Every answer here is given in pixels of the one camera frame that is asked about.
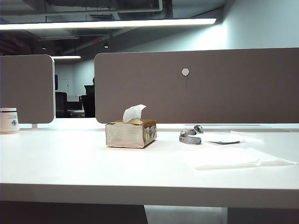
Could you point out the long ceiling light strip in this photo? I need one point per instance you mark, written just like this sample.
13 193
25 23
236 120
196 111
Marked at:
105 24

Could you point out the short ceiling light strip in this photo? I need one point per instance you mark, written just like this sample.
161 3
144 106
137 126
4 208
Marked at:
66 56

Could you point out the gold and white tissue box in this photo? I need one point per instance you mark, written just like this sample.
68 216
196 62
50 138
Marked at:
126 136

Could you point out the white hexagonal adhesive hook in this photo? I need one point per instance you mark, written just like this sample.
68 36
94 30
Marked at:
185 72

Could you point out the white partition bracket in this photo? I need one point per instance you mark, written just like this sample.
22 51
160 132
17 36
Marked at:
34 125

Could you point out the dark computer monitor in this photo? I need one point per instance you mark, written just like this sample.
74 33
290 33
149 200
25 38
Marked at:
90 89

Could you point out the dark office chair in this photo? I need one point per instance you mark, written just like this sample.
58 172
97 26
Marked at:
61 105
88 107

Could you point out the white paper cup blue logo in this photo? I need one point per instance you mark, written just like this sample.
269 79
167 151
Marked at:
9 121

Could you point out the smartphone on table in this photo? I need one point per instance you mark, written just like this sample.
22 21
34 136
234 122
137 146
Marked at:
224 142

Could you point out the grey ceiling air duct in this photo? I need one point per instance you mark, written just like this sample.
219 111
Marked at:
105 5

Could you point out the white tissue sheet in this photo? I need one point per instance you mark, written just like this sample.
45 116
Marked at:
233 158
133 113
233 137

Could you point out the wide brown desk partition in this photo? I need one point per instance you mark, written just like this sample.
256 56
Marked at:
233 98

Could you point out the narrow brown desk partition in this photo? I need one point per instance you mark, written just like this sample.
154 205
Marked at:
25 88

